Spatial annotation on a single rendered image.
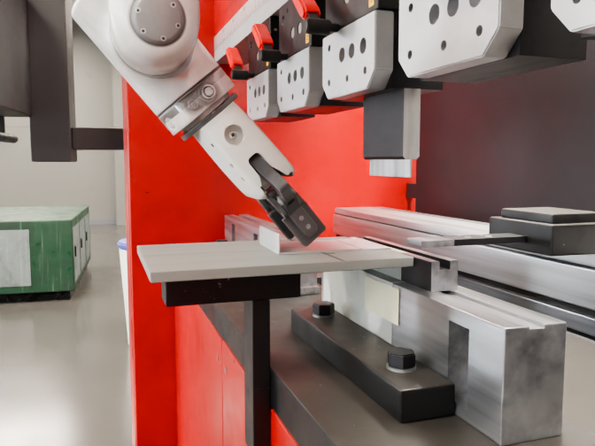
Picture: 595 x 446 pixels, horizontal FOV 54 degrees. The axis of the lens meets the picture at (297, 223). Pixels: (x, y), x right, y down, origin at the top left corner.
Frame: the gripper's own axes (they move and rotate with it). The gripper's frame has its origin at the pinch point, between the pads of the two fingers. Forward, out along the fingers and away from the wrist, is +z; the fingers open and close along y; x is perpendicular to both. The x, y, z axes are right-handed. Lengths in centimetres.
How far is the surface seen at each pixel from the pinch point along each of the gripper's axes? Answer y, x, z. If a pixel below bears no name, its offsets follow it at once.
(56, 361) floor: 279, 108, 43
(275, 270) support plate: -10.3, 6.2, -0.8
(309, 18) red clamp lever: 3.7, -17.1, -16.3
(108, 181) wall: 1048, 44, -2
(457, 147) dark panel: 62, -52, 30
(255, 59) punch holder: 44, -20, -16
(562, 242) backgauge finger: -6.0, -22.1, 22.1
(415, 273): -9.8, -4.5, 9.7
